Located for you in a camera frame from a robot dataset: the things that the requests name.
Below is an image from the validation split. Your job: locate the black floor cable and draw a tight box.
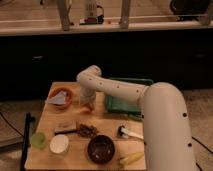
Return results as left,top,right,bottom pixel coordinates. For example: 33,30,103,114
191,135,213,171

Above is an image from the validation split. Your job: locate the dark red bowl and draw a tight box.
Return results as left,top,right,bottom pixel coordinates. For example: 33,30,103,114
87,135,115,164

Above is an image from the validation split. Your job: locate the yellow banana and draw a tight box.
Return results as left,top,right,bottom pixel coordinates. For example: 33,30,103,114
119,152,144,165

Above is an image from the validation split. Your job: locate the grey folded cloth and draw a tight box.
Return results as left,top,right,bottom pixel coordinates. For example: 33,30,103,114
46,91,66,105

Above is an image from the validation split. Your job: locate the orange bowl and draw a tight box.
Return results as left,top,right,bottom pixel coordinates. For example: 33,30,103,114
46,87,73,109

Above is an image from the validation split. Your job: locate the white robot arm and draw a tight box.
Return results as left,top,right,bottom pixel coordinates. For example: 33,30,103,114
76,65,197,171

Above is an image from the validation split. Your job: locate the green plastic cup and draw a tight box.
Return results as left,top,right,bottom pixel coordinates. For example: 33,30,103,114
30,132,46,149

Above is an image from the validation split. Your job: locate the white handled black brush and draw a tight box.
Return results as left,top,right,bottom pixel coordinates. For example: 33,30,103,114
118,126,143,140

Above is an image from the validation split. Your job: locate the pile of brown nuts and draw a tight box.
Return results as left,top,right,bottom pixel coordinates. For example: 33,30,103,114
77,124,99,138

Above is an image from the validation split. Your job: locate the orange apple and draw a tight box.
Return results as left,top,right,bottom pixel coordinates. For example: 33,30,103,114
82,104,94,113

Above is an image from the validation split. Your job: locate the green plastic tray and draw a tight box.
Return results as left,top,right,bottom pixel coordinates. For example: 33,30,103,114
105,77,153,116

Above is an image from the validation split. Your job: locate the white paper cup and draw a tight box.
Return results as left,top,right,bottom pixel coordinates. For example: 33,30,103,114
49,134,69,154

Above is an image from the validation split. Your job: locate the black stand post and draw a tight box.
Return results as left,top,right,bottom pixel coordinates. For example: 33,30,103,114
20,113,35,171

